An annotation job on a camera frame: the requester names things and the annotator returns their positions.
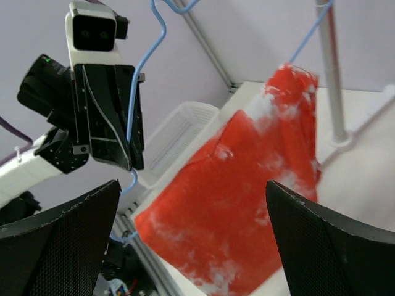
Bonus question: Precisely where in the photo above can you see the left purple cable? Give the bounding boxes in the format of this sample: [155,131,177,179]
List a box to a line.
[0,116,33,167]

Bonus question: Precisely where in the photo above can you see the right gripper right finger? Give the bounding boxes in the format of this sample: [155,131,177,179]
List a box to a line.
[266,181,394,295]

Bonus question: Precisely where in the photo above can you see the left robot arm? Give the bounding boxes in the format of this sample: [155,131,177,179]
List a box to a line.
[1,54,144,208]

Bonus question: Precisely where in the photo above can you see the white metal clothes rack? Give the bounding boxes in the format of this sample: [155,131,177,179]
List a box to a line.
[315,1,394,168]

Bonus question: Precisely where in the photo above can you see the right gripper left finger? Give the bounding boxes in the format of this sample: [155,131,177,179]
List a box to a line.
[1,180,120,296]

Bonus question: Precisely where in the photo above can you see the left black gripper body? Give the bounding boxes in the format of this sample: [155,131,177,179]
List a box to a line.
[74,64,144,154]

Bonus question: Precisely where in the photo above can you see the white plastic basket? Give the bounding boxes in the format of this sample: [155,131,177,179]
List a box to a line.
[138,101,220,189]

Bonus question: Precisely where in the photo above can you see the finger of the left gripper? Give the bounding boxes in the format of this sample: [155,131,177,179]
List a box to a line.
[115,65,144,170]
[82,66,131,170]

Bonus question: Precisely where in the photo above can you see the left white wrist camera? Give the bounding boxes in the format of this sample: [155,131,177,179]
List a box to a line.
[65,1,129,69]

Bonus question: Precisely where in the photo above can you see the orange white trousers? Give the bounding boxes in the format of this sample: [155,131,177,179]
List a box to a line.
[135,64,320,295]

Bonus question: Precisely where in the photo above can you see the light blue wire hanger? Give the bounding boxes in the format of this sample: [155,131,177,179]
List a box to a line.
[109,0,336,244]

